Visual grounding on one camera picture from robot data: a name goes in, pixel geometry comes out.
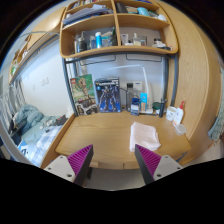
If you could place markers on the white red-capped lotion bottle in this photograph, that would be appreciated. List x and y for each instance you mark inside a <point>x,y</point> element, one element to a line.
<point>178,116</point>

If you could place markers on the pale pink towel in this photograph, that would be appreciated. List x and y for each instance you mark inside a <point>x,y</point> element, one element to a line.
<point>144,136</point>

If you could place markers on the blue robot model box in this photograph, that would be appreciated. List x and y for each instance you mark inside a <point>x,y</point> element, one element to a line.
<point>107,96</point>

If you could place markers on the white mug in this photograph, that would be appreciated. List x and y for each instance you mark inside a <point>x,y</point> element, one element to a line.
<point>171,114</point>

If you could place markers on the dark green round tin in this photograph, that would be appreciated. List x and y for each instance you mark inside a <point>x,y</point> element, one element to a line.
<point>156,106</point>

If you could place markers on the green toy figure box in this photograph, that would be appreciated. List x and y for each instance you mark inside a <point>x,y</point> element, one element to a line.
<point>83,93</point>

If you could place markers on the clear plastic container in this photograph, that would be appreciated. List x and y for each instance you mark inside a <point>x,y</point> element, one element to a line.
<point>180,129</point>

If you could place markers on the bed with teal bedding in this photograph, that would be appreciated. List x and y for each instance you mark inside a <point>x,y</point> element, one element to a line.
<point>31,120</point>

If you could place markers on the white carton box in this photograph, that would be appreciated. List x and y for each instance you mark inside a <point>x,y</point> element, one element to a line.
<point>137,86</point>

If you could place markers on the wooden shelf unit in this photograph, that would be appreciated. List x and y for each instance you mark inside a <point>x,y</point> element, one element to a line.
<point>116,50</point>

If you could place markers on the small blue box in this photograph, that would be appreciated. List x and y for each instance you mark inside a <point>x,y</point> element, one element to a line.
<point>134,107</point>

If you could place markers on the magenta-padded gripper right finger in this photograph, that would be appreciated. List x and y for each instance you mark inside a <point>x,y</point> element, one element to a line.
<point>166,165</point>

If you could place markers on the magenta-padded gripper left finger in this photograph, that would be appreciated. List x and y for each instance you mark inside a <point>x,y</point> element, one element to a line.
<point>60,166</point>

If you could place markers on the light blue packet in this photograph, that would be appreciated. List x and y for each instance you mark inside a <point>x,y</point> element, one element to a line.
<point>143,102</point>

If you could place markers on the black electric shaver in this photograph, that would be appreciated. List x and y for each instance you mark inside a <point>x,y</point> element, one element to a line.
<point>162,108</point>

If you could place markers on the dark transparent water bottle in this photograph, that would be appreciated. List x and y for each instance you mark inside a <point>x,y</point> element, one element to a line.
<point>129,96</point>

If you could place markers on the white desk lamp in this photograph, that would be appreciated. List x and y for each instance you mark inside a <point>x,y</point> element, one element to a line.
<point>146,83</point>

